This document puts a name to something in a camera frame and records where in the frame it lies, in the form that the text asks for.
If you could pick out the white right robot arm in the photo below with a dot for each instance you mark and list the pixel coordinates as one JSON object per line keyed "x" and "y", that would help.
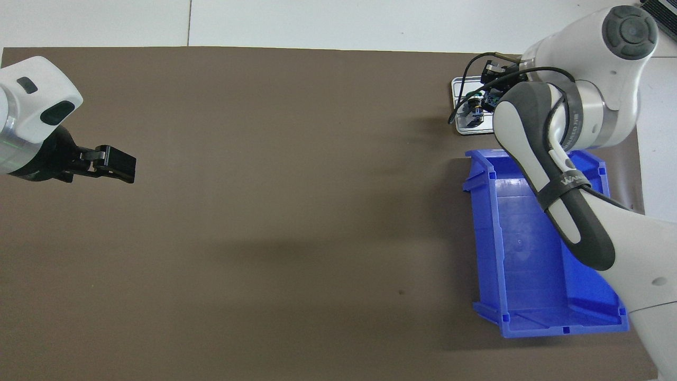
{"x": 576, "y": 47}

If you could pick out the blue plastic storage bin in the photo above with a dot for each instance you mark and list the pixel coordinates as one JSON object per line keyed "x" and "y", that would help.
{"x": 518, "y": 264}

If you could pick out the grey ribbed device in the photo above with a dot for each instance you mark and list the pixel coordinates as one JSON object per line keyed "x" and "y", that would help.
{"x": 669, "y": 13}

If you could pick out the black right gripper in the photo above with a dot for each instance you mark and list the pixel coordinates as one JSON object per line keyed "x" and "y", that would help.
{"x": 513, "y": 82}

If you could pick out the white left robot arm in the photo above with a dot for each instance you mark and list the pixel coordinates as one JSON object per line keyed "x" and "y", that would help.
{"x": 31, "y": 100}

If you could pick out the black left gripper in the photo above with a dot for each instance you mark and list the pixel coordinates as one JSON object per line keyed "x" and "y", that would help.
{"x": 53, "y": 156}

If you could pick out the silver metal tray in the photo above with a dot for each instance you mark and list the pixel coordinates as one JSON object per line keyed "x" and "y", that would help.
{"x": 470, "y": 130}

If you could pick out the brown table mat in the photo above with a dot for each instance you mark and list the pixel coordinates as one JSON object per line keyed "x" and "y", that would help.
{"x": 264, "y": 185}

